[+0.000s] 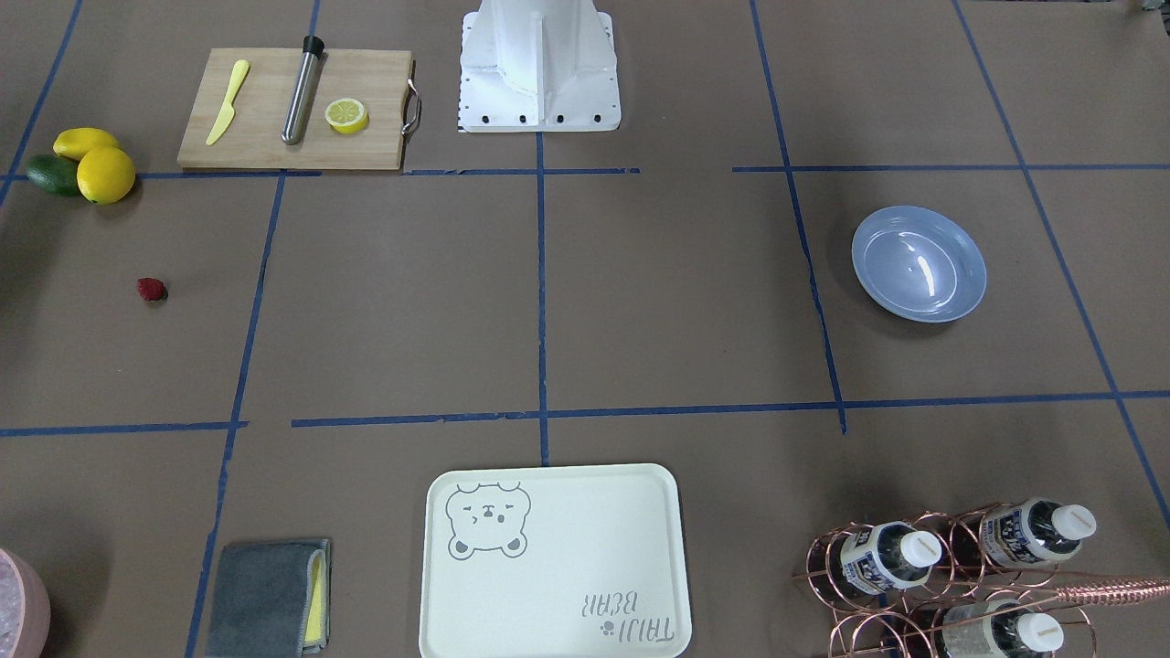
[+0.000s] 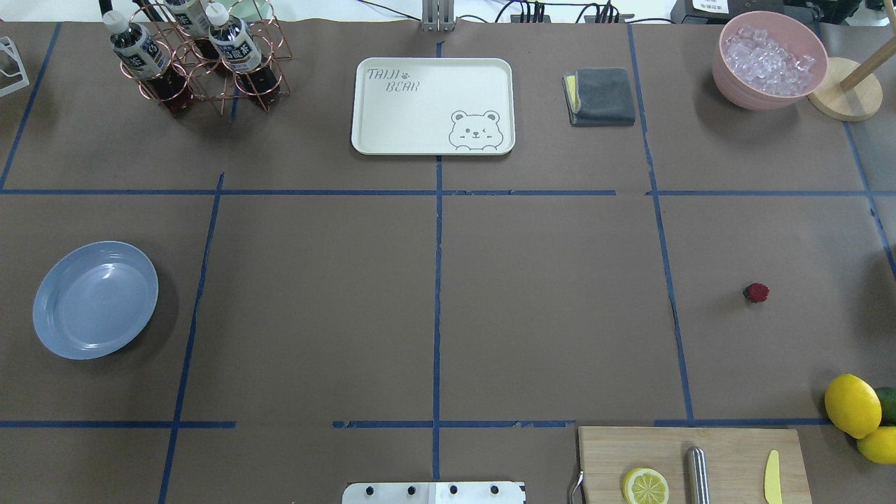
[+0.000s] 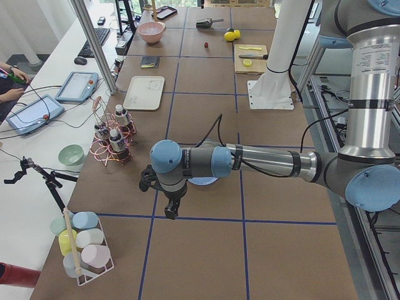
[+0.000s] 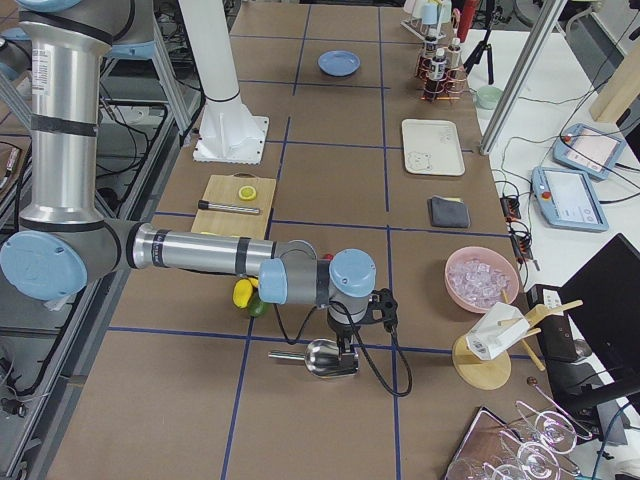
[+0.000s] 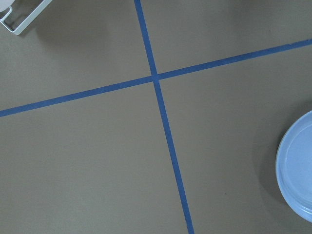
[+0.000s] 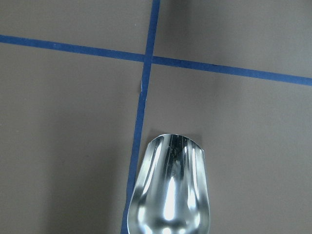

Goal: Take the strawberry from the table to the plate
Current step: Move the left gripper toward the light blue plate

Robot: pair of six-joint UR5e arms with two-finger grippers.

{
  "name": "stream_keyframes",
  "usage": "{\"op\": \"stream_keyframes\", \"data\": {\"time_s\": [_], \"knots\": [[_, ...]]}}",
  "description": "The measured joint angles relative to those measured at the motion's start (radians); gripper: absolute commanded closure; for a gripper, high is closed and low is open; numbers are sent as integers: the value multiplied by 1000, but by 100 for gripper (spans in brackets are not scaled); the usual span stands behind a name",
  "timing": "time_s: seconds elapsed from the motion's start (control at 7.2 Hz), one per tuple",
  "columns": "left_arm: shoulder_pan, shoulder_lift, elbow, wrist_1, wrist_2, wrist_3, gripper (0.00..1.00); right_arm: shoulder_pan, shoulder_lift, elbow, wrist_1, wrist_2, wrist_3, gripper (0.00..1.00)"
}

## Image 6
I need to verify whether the metal ice scoop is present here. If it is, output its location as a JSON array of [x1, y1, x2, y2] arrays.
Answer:
[[121, 134, 210, 234]]

